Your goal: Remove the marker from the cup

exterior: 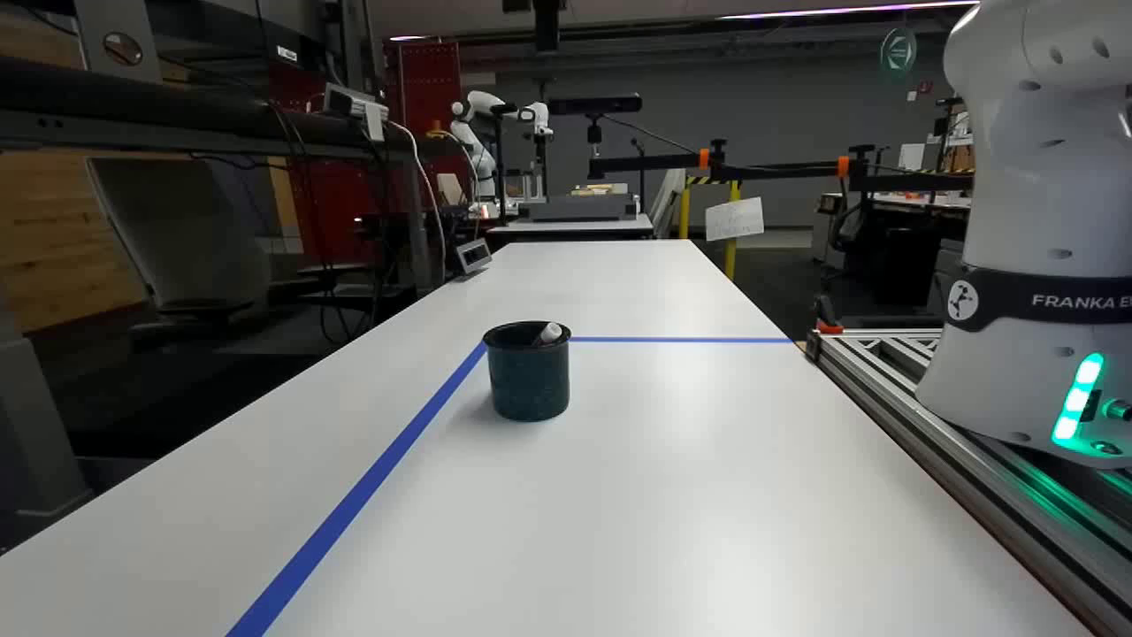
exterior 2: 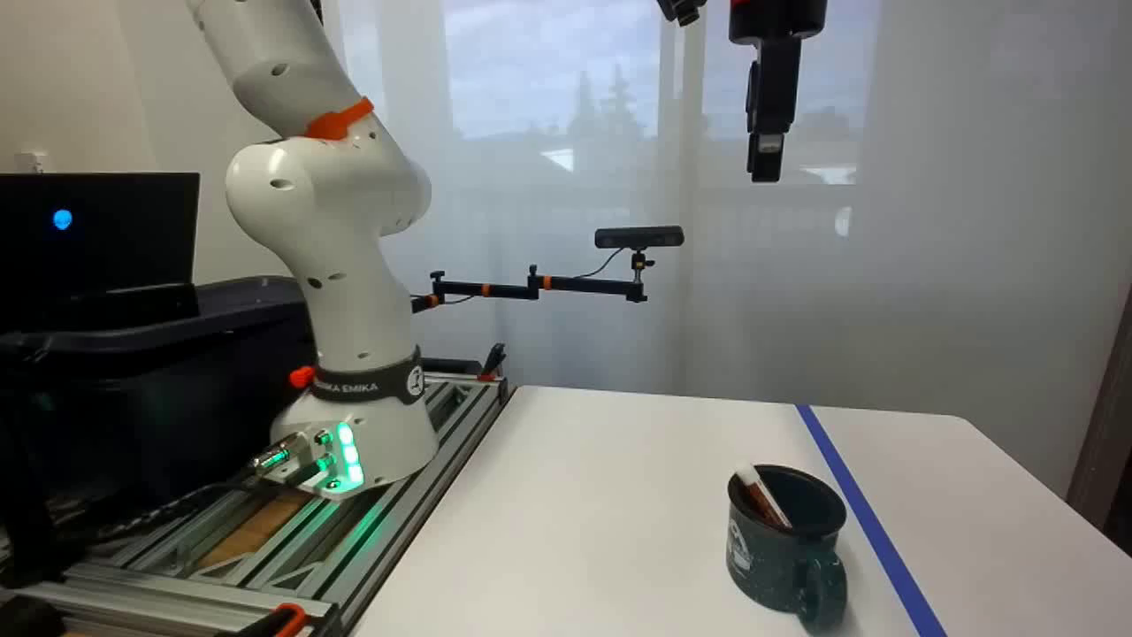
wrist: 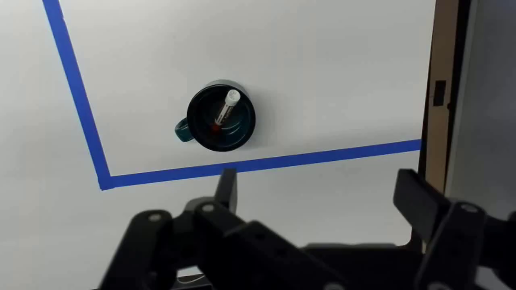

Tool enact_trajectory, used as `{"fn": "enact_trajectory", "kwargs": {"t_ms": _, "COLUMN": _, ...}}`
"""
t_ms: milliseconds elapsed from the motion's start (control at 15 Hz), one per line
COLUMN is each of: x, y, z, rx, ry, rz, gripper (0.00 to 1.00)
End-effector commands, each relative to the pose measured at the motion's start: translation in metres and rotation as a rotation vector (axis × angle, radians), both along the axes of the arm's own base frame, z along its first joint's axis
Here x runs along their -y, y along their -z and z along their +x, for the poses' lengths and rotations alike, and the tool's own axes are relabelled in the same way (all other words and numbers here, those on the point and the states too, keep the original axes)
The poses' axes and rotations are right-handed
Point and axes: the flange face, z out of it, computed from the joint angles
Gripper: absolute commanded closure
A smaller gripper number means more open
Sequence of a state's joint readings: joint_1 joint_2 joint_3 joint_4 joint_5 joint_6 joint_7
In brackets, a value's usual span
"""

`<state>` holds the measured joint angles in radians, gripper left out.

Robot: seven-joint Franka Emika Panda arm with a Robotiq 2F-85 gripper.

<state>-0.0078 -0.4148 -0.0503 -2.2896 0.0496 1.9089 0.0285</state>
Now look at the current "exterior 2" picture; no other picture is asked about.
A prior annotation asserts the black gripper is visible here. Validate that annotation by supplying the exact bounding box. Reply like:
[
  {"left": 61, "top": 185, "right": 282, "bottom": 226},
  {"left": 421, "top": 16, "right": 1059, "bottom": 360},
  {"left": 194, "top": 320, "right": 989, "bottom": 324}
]
[{"left": 743, "top": 32, "right": 806, "bottom": 186}]

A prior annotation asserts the black monitor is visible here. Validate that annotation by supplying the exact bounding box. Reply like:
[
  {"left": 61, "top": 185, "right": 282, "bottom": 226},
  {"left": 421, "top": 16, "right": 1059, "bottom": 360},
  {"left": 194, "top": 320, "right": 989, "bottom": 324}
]
[{"left": 0, "top": 168, "right": 204, "bottom": 334}]

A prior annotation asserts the black storage bin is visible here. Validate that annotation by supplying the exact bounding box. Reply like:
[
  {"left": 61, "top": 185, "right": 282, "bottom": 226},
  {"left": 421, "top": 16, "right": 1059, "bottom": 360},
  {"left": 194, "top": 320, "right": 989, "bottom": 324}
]
[{"left": 0, "top": 271, "right": 317, "bottom": 557}]

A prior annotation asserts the long blue tape line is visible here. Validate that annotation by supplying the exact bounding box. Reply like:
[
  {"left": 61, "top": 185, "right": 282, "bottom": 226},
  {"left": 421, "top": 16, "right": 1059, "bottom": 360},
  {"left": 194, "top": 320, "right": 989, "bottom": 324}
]
[{"left": 793, "top": 399, "right": 953, "bottom": 637}]

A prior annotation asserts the marker with white barrel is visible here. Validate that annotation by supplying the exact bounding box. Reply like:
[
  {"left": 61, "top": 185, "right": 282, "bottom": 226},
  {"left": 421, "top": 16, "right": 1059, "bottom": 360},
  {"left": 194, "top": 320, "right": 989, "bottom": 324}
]
[{"left": 732, "top": 465, "right": 797, "bottom": 535}]

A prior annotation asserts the black camera mount boom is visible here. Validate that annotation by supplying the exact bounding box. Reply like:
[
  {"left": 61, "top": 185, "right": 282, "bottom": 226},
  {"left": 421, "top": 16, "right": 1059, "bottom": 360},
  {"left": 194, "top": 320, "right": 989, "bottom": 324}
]
[{"left": 406, "top": 244, "right": 654, "bottom": 317}]

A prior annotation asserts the black bar camera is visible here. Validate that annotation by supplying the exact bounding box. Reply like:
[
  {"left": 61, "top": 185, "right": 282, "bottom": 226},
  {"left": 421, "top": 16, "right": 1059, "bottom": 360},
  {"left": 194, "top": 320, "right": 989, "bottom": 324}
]
[{"left": 591, "top": 221, "right": 690, "bottom": 255}]

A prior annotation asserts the sheer white curtain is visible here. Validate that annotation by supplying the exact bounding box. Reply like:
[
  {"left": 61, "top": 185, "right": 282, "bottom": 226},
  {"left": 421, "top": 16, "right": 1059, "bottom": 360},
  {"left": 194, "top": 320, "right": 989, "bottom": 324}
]
[{"left": 322, "top": 0, "right": 1132, "bottom": 500}]

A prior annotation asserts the dark green mug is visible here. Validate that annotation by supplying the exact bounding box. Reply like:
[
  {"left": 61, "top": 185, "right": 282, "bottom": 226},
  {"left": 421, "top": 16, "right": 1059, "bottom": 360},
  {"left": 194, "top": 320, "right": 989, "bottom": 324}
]
[{"left": 722, "top": 458, "right": 851, "bottom": 631}]

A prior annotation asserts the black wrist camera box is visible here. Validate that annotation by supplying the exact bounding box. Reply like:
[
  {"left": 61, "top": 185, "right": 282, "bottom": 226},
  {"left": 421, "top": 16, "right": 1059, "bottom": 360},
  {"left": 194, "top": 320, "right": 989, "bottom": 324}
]
[{"left": 724, "top": 0, "right": 830, "bottom": 50}]

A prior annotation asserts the aluminium rail base frame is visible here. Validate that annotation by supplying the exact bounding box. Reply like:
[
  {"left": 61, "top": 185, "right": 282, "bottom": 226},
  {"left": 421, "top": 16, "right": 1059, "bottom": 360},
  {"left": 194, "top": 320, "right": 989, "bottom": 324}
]
[{"left": 22, "top": 364, "right": 516, "bottom": 637}]

